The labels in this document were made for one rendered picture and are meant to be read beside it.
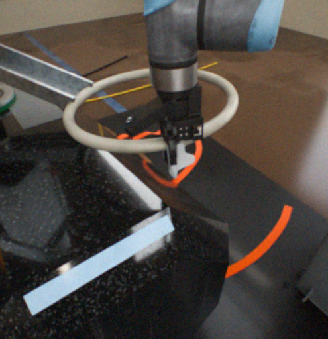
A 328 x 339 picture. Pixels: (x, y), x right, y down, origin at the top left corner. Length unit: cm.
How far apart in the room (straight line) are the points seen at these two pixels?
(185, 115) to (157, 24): 19
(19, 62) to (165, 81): 67
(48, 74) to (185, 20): 65
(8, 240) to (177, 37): 51
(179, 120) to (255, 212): 132
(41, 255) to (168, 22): 48
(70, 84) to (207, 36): 61
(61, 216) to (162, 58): 39
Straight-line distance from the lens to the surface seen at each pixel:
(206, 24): 49
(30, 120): 106
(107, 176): 75
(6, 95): 120
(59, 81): 103
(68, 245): 62
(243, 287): 153
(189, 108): 59
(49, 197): 73
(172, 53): 52
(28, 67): 109
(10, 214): 73
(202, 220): 80
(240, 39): 49
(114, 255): 62
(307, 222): 189
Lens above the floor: 133
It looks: 40 degrees down
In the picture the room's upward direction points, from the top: straight up
